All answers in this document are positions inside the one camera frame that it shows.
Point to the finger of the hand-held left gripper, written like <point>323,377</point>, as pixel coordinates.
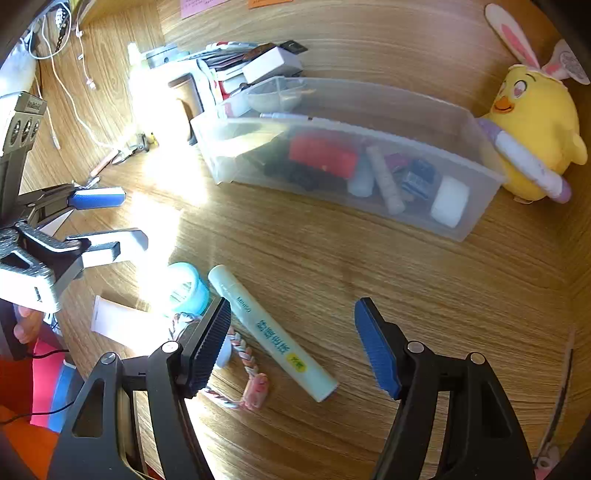
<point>111,244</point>
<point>99,199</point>

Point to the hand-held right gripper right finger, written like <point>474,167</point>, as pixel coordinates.
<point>376,355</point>

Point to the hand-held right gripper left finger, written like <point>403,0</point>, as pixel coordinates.
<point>210,350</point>

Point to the pale green tube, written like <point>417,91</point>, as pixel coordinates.
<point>272,332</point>

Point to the clear plastic storage bin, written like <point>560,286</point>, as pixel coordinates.
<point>332,198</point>

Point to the white glue stick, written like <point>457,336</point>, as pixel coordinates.
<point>360,182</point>

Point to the dark striped packet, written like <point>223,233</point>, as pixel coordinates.
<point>418,179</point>

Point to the small red packet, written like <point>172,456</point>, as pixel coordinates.
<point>397,162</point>

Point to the white marker pen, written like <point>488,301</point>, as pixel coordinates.
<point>286,116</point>

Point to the red pouch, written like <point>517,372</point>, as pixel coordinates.
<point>323,154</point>

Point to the person's left hand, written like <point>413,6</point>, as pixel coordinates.
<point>27,327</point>

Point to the light blue round container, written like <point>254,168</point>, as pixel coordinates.
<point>187,290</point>

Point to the white flat tube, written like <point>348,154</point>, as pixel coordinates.
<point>111,318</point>

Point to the pink blue cloth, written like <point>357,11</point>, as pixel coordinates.
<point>46,383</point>

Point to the beige lidded pitcher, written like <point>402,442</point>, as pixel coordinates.
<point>184,99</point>

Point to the orange jacket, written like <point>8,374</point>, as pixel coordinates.
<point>18,447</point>

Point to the white roll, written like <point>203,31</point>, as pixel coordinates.
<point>450,201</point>

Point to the red white box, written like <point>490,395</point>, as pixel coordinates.
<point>231,86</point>

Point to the beige ridged stick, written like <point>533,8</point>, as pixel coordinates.
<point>387,182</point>

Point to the stack of papers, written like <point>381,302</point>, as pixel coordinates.
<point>221,60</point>

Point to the small black object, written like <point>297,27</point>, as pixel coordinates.
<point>300,177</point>

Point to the pink paper sheet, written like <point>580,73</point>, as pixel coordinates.
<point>198,5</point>

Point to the dark brown packet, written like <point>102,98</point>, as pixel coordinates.
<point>258,50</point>

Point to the white cardboard box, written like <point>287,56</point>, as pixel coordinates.
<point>272,64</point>

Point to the orange sticky note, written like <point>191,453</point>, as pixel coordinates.
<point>270,3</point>

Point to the yellow chick plush toy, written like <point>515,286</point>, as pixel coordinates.
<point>531,120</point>

